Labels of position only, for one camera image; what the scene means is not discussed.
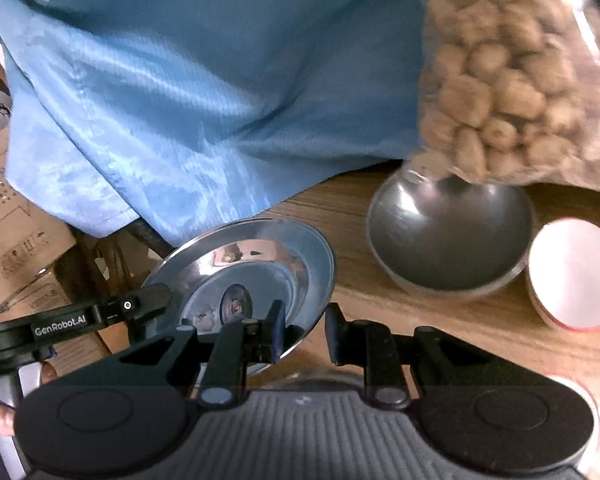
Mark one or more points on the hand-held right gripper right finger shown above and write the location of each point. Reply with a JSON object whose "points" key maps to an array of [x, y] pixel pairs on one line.
{"points": [[337, 334]]}

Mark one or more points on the tall cardboard box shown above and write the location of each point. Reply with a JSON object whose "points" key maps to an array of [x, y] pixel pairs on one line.
{"points": [[40, 300]]}

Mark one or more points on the blue cloth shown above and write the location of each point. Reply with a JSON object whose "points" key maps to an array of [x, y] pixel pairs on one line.
{"points": [[180, 85]]}

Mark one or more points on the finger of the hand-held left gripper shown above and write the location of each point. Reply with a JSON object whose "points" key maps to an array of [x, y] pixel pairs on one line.
{"points": [[105, 312]]}

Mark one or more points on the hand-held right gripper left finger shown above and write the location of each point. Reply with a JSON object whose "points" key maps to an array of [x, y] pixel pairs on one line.
{"points": [[277, 330]]}

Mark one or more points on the printed cardboard box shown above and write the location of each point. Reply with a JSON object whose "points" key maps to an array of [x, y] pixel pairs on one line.
{"points": [[15, 210]]}

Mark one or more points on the stainless steel bowl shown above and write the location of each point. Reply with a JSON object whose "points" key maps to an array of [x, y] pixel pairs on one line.
{"points": [[455, 240]]}

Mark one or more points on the clear bag of soy chunks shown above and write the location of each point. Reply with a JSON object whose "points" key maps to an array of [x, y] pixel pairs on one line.
{"points": [[495, 85]]}

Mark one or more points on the stickered stainless steel plate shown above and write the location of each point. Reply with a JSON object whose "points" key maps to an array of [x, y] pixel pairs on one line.
{"points": [[280, 260]]}

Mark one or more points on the white bowl with red rim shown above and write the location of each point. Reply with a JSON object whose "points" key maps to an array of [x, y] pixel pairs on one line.
{"points": [[582, 386], [575, 270]]}

